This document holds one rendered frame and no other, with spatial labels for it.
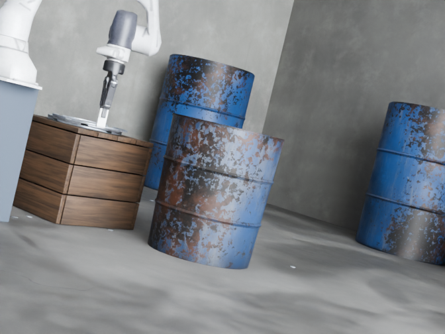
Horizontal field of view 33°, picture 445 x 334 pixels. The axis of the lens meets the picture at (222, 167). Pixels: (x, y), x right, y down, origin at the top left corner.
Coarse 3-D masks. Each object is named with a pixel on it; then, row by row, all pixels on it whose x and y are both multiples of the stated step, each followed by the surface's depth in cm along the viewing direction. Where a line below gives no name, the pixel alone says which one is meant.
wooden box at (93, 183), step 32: (32, 128) 285; (64, 128) 273; (32, 160) 283; (64, 160) 271; (96, 160) 277; (128, 160) 289; (32, 192) 280; (64, 192) 270; (96, 192) 280; (128, 192) 292; (64, 224) 272; (96, 224) 284; (128, 224) 296
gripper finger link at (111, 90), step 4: (112, 84) 264; (116, 84) 264; (108, 88) 265; (112, 88) 265; (108, 92) 265; (112, 92) 265; (108, 96) 265; (112, 96) 266; (108, 100) 266; (112, 100) 266; (104, 104) 266
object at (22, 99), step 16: (0, 80) 239; (0, 96) 240; (16, 96) 244; (32, 96) 249; (0, 112) 241; (16, 112) 246; (32, 112) 250; (0, 128) 242; (16, 128) 247; (0, 144) 244; (16, 144) 248; (0, 160) 245; (16, 160) 249; (0, 176) 246; (16, 176) 251; (0, 192) 247; (0, 208) 249
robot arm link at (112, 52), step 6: (102, 48) 262; (108, 48) 262; (114, 48) 263; (120, 48) 265; (126, 48) 266; (102, 54) 263; (108, 54) 261; (114, 54) 262; (120, 54) 264; (126, 54) 267; (114, 60) 266; (120, 60) 267; (126, 60) 267
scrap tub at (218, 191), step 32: (192, 128) 261; (224, 128) 257; (192, 160) 260; (224, 160) 258; (256, 160) 261; (160, 192) 271; (192, 192) 260; (224, 192) 259; (256, 192) 265; (160, 224) 267; (192, 224) 260; (224, 224) 260; (256, 224) 270; (192, 256) 260; (224, 256) 262
